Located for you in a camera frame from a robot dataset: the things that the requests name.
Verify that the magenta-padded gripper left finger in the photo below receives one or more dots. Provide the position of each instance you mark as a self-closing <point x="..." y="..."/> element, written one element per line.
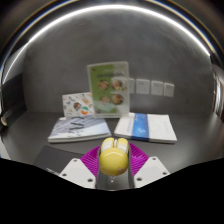
<point x="78" y="173"/>

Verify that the black mouse pad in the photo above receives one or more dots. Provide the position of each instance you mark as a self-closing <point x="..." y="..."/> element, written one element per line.
<point x="56" y="158"/>

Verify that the small colourful printed card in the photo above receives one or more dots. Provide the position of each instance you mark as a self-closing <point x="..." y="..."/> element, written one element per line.
<point x="76" y="105"/>

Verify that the white wall socket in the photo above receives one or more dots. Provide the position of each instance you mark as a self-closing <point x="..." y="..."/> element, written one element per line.
<point x="132" y="86"/>
<point x="169" y="90"/>
<point x="142" y="86"/>
<point x="157" y="88"/>

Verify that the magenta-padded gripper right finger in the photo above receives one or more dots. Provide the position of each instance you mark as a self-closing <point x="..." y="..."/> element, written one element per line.
<point x="150" y="171"/>

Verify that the grey patterned book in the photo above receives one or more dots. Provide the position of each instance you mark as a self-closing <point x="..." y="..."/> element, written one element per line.
<point x="78" y="128"/>

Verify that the green menu sign stand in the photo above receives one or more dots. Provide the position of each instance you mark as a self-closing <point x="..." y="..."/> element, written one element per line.
<point x="108" y="88"/>

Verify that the white book with blue band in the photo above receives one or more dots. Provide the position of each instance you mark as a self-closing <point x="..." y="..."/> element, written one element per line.
<point x="156" y="128"/>

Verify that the yellow rabbit-shaped computer mouse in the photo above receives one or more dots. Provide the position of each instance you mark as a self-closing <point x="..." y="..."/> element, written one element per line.
<point x="114" y="160"/>

